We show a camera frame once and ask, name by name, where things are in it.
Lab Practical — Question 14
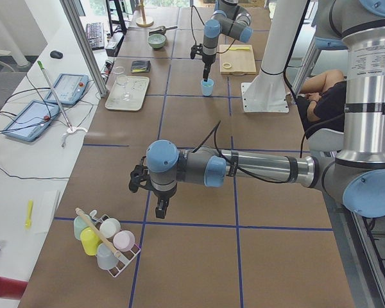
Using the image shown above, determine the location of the light blue cup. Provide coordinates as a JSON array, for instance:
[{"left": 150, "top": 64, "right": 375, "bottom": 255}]
[{"left": 201, "top": 78, "right": 214, "bottom": 96}]

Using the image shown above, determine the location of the green bowl of ice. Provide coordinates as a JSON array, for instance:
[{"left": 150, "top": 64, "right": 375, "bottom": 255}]
[{"left": 147, "top": 33, "right": 166, "bottom": 49}]

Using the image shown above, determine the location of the yellow cup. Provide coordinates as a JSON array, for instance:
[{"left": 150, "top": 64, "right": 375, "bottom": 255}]
[{"left": 80, "top": 227, "right": 102, "bottom": 256}]

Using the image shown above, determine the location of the yellow plastic knife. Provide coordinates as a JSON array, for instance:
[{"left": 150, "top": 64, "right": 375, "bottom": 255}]
[{"left": 229, "top": 47, "right": 251, "bottom": 51}]

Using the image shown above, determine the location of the red object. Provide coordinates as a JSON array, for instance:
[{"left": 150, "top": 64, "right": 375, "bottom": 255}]
[{"left": 0, "top": 276, "right": 28, "bottom": 300}]

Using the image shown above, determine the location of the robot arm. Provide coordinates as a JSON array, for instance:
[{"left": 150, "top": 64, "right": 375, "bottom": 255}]
[
  {"left": 201, "top": 1, "right": 253, "bottom": 81},
  {"left": 156, "top": 8, "right": 330, "bottom": 229}
]

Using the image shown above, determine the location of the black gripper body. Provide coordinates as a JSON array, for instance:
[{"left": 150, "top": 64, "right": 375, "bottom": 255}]
[
  {"left": 201, "top": 46, "right": 216, "bottom": 65},
  {"left": 151, "top": 183, "right": 177, "bottom": 198}
]

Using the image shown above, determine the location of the cream serving tray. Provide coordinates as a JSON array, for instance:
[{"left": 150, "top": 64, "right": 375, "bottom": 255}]
[{"left": 105, "top": 76, "right": 150, "bottom": 112}]

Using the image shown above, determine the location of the yellow plastic spoon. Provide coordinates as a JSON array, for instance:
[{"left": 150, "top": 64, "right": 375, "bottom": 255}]
[{"left": 24, "top": 200, "right": 34, "bottom": 229}]

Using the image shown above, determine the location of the seated person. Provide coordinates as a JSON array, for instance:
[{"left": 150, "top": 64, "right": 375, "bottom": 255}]
[{"left": 296, "top": 69, "right": 347, "bottom": 132}]

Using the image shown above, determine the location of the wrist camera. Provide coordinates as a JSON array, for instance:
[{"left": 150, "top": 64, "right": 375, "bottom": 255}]
[
  {"left": 128, "top": 156, "right": 153, "bottom": 193},
  {"left": 190, "top": 44, "right": 203, "bottom": 60}
]

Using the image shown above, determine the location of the pink cup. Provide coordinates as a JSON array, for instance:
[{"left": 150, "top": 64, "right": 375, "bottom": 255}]
[{"left": 113, "top": 230, "right": 135, "bottom": 252}]

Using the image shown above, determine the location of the far teach pendant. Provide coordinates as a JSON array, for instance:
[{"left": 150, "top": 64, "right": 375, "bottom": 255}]
[{"left": 53, "top": 73, "right": 89, "bottom": 107}]

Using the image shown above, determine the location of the metal ice scoop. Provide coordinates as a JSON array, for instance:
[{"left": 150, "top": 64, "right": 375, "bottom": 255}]
[{"left": 149, "top": 26, "right": 178, "bottom": 35}]

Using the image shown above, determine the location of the teach pendant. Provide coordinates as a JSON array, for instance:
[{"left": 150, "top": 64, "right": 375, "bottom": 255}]
[
  {"left": 3, "top": 100, "right": 60, "bottom": 142},
  {"left": 53, "top": 73, "right": 89, "bottom": 107}
]

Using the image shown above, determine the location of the wooden rack handle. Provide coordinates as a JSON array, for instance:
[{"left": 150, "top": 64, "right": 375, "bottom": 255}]
[{"left": 75, "top": 207, "right": 122, "bottom": 259}]

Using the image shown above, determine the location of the white wire cup rack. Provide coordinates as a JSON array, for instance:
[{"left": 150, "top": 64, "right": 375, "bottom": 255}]
[{"left": 90, "top": 210, "right": 141, "bottom": 278}]

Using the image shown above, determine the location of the near teach pendant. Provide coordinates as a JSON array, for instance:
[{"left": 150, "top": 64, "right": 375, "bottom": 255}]
[{"left": 3, "top": 100, "right": 60, "bottom": 142}]

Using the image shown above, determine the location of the wooden cutting board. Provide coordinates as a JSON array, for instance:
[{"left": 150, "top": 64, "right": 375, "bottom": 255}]
[{"left": 219, "top": 44, "right": 257, "bottom": 74}]

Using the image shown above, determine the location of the wooden mug tree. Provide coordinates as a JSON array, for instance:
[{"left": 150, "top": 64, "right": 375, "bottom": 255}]
[{"left": 135, "top": 0, "right": 154, "bottom": 28}]

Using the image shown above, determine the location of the black computer mouse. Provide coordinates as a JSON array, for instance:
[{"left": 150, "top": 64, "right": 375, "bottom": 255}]
[{"left": 50, "top": 50, "right": 64, "bottom": 59}]

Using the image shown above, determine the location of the aluminium frame post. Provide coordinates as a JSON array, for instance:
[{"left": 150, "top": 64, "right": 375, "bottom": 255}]
[{"left": 60, "top": 0, "right": 108, "bottom": 98}]

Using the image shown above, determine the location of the white cup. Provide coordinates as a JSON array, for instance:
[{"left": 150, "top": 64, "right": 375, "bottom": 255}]
[{"left": 99, "top": 218, "right": 121, "bottom": 239}]

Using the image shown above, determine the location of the grey cup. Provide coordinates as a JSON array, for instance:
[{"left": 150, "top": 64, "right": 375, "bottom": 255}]
[{"left": 96, "top": 243, "right": 118, "bottom": 270}]

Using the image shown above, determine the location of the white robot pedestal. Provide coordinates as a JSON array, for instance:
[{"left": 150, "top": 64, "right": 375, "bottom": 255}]
[{"left": 241, "top": 0, "right": 309, "bottom": 113}]

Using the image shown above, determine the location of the green tipped grabber stick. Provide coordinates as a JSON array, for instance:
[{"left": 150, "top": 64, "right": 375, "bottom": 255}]
[{"left": 37, "top": 60, "right": 88, "bottom": 148}]

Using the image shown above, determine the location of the mint green cup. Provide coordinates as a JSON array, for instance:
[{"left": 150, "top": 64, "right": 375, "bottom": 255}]
[{"left": 73, "top": 216, "right": 88, "bottom": 241}]

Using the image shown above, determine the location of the black keyboard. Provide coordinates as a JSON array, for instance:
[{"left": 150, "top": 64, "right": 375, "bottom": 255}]
[{"left": 85, "top": 22, "right": 105, "bottom": 50}]

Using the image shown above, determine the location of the clear wine glass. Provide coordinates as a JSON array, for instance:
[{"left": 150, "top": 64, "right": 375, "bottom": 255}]
[{"left": 112, "top": 66, "right": 131, "bottom": 101}]

